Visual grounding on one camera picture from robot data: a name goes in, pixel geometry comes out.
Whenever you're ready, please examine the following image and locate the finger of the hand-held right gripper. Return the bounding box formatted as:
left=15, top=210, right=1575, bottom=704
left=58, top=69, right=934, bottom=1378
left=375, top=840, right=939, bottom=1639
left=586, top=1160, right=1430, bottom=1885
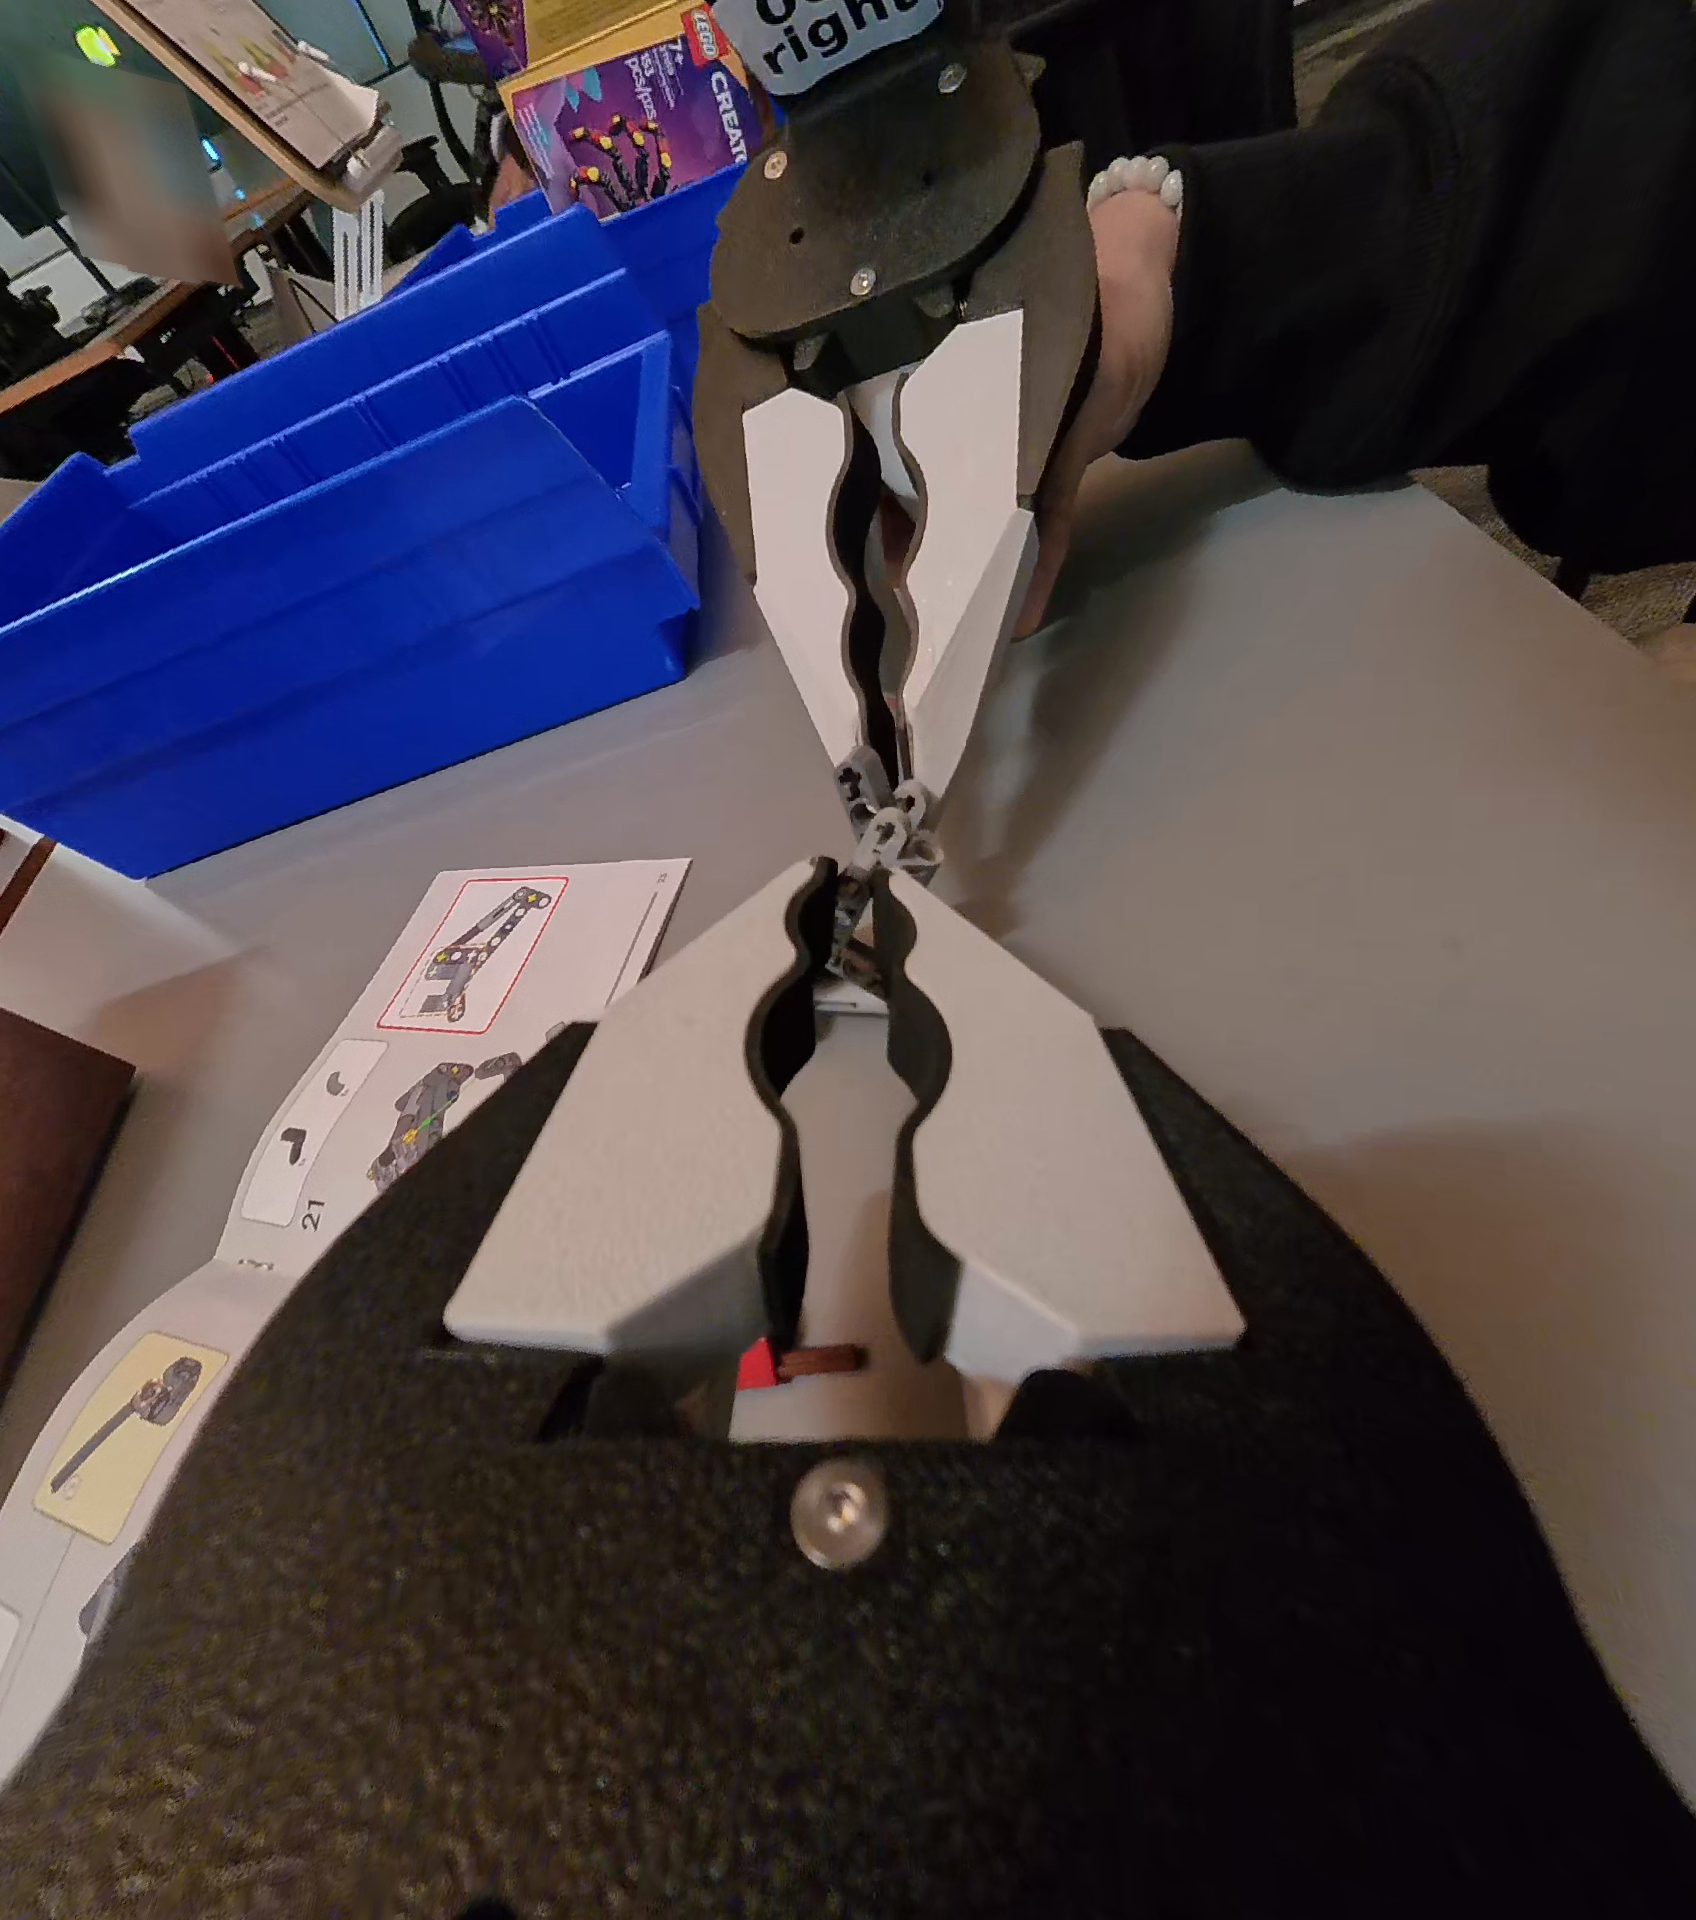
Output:
left=889, top=313, right=1044, bottom=801
left=741, top=391, right=893, bottom=770

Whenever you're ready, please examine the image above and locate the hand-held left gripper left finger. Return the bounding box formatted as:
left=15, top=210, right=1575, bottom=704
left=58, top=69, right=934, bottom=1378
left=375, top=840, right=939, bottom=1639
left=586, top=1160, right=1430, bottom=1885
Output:
left=442, top=859, right=844, bottom=1357

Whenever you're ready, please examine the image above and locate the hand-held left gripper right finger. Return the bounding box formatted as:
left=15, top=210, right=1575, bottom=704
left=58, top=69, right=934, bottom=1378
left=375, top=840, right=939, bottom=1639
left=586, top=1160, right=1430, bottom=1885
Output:
left=871, top=866, right=1247, bottom=1374

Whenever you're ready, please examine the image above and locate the toy car chassis assembly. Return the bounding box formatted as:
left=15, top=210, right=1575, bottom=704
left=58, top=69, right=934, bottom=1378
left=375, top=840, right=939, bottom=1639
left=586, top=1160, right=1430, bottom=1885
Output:
left=737, top=1335, right=873, bottom=1392

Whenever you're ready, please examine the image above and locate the grey toy connector assembly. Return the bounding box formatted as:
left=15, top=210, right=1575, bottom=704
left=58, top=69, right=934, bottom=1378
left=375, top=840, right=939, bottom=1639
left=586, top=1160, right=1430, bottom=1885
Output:
left=834, top=745, right=951, bottom=886

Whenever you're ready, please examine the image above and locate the black toy beam with pins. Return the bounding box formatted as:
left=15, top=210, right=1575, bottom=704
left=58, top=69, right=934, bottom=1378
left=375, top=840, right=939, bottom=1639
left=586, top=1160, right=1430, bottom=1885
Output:
left=821, top=875, right=893, bottom=1010

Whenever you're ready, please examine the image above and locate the person's right forearm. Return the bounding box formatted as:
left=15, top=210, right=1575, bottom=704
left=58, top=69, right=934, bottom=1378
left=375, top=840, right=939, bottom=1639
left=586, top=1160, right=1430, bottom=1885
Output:
left=1118, top=0, right=1696, bottom=578

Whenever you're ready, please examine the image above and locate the person's right hand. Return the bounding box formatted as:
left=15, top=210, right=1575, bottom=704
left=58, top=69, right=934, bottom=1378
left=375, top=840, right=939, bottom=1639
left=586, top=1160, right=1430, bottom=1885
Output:
left=1015, top=194, right=1190, bottom=642

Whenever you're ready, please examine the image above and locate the purple toy box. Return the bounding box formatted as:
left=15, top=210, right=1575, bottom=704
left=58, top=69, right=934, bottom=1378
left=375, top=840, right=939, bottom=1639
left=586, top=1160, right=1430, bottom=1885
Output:
left=494, top=0, right=771, bottom=228

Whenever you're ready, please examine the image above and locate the open instruction booklet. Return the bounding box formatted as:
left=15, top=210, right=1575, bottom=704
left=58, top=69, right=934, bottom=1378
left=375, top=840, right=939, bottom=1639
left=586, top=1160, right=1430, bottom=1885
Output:
left=0, top=859, right=693, bottom=1863

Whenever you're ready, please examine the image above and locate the large blue storage bin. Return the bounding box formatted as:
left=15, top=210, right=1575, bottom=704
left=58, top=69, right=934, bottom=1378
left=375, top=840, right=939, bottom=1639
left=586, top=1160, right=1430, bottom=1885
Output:
left=0, top=329, right=704, bottom=878

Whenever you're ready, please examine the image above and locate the wooden sign board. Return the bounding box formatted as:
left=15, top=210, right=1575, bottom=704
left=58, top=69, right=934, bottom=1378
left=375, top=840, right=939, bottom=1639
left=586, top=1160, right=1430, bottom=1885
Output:
left=99, top=0, right=408, bottom=210

